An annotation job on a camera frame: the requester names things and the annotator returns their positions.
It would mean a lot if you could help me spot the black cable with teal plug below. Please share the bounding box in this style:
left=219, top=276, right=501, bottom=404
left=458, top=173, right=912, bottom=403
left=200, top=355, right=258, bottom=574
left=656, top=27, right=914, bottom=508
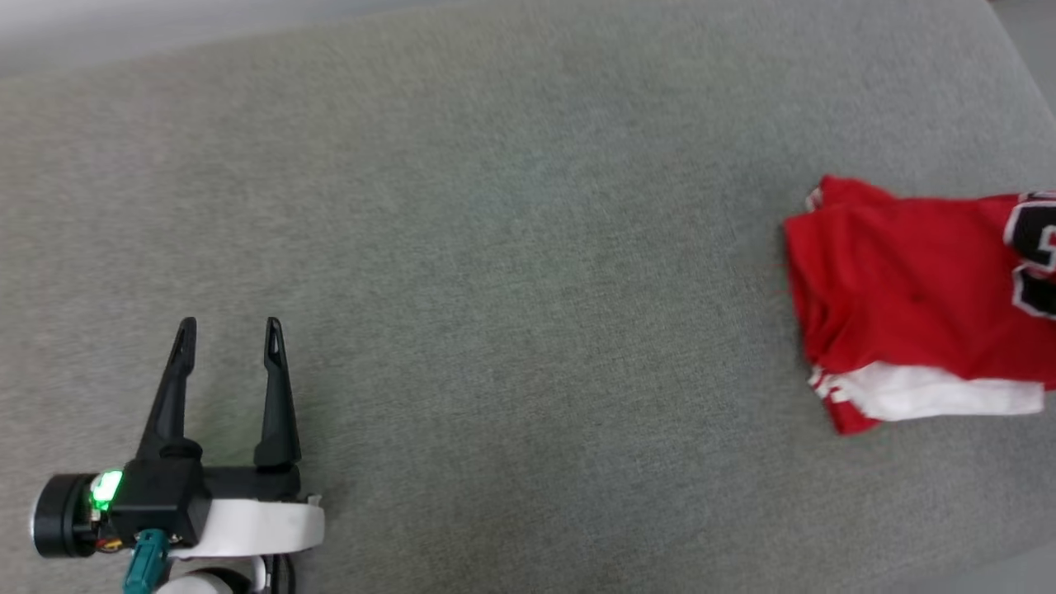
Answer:
left=122, top=530, right=170, bottom=594

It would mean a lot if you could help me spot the thin black cable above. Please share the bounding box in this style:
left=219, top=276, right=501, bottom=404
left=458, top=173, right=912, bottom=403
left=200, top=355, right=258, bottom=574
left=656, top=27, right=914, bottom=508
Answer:
left=262, top=554, right=298, bottom=594

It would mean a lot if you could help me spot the red and white baseball jersey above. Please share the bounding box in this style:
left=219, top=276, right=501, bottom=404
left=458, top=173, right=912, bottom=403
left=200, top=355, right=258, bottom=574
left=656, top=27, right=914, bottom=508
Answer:
left=782, top=175, right=1056, bottom=436

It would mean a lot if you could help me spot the grey fabric sofa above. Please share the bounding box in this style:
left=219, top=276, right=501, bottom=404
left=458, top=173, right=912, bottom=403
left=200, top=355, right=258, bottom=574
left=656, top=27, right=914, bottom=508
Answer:
left=0, top=0, right=1056, bottom=594

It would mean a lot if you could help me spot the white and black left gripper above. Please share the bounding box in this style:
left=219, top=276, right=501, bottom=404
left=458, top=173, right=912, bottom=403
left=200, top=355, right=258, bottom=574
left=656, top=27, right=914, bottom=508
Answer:
left=31, top=316, right=325, bottom=563

